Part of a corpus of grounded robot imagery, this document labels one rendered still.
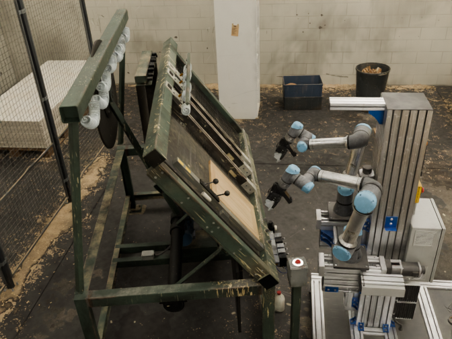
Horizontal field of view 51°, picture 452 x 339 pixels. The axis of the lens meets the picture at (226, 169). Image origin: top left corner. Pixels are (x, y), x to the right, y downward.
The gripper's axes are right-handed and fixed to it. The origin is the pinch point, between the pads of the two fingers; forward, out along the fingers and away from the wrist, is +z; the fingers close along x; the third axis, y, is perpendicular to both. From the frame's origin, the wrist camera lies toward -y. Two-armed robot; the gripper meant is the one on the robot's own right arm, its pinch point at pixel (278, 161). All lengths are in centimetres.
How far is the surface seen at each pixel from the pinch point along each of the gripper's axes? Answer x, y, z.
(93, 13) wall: -487, 298, 156
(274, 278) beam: 78, -22, 41
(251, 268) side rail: 81, -4, 39
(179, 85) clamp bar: -31, 93, -7
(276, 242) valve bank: 29, -26, 50
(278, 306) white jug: 32, -59, 109
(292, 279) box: 76, -34, 37
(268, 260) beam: 66, -15, 39
